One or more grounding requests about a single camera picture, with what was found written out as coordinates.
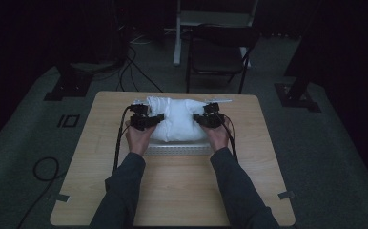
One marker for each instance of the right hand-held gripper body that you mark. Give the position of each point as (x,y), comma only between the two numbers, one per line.
(213,119)

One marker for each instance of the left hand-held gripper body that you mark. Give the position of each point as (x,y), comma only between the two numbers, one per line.
(139,120)

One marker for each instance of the white towel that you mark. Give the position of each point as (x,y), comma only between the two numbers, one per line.
(179,119)

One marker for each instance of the white plastic basket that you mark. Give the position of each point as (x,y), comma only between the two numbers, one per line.
(179,149)

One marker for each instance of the person's right hand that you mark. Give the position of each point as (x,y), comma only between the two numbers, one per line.
(217,136)

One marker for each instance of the person's left hand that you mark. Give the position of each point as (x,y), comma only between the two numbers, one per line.
(139,140)

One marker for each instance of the black folding chair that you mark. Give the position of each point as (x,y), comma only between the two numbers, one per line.
(220,57)

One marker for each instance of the black floor stand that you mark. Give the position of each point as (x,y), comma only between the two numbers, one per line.
(296,93)
(69,84)

